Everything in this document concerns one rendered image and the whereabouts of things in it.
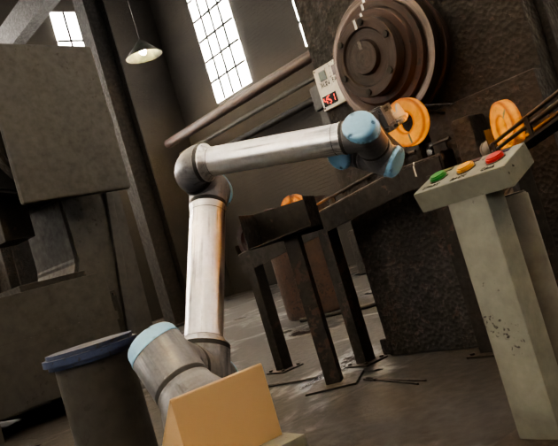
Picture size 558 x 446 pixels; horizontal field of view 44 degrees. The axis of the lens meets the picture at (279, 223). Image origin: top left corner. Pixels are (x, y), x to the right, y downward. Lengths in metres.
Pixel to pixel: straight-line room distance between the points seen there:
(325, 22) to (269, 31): 9.24
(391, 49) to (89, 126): 2.82
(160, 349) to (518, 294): 0.85
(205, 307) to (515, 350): 0.86
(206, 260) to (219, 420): 0.55
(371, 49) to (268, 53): 9.78
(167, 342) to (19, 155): 2.91
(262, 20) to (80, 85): 7.69
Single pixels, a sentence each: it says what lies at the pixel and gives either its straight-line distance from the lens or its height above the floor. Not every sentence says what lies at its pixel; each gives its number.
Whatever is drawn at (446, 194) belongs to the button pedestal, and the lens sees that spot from 1.55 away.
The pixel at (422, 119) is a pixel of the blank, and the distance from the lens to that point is 2.22.
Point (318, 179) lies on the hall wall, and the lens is 11.63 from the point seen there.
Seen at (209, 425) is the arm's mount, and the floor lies 0.21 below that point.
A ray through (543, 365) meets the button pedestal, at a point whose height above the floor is 0.16.
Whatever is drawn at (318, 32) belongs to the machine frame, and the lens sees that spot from 3.02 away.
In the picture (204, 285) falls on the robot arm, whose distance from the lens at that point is 2.00.
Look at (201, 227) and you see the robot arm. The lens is 2.08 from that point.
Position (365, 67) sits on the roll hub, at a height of 1.08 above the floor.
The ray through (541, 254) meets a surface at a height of 0.37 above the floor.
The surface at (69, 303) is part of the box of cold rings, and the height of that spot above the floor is 0.60.
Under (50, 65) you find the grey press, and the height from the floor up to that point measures 2.15.
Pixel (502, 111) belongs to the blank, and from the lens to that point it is 2.10.
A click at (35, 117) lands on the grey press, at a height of 1.80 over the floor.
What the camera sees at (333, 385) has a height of 0.01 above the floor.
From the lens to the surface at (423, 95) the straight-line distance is 2.48.
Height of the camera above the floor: 0.54
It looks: 2 degrees up
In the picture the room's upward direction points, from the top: 17 degrees counter-clockwise
